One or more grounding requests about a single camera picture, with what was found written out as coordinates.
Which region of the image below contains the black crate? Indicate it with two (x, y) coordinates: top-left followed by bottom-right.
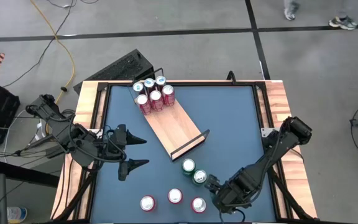
(0, 80), (21, 147)

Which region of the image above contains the wooden shelf with black ends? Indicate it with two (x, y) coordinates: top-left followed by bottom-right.
(132, 67), (211, 162)

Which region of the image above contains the white cable with plug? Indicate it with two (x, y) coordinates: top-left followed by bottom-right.
(3, 108), (45, 156)

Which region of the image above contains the black beam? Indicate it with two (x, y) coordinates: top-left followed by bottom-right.
(0, 159), (60, 189)

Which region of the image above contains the white labelled bottle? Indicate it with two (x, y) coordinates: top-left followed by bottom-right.
(6, 206), (28, 223)

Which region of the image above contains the black clamp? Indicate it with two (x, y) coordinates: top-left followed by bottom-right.
(226, 70), (237, 85)

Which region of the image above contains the yellow cable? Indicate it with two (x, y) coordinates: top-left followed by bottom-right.
(29, 0), (76, 134)

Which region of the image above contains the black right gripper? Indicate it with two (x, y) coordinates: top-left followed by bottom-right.
(203, 174), (239, 214)

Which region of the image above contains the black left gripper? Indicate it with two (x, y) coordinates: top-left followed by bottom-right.
(99, 123), (150, 182)

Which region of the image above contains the long black floor cable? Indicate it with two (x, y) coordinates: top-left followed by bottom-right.
(2, 0), (101, 88)

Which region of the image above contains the green Sprite can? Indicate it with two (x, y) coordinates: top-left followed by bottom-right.
(181, 157), (197, 175)
(191, 169), (209, 186)

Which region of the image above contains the person's shoe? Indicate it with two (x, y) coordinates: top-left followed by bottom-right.
(328, 15), (358, 31)
(283, 7), (300, 22)

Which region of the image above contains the black power brick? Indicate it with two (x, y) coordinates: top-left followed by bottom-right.
(45, 143), (67, 159)

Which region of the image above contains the black mesh computer tower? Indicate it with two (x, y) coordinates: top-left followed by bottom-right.
(72, 49), (155, 96)

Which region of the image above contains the red Coca-Cola can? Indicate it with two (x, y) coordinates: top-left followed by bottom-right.
(161, 84), (176, 108)
(135, 93), (153, 116)
(149, 89), (165, 112)

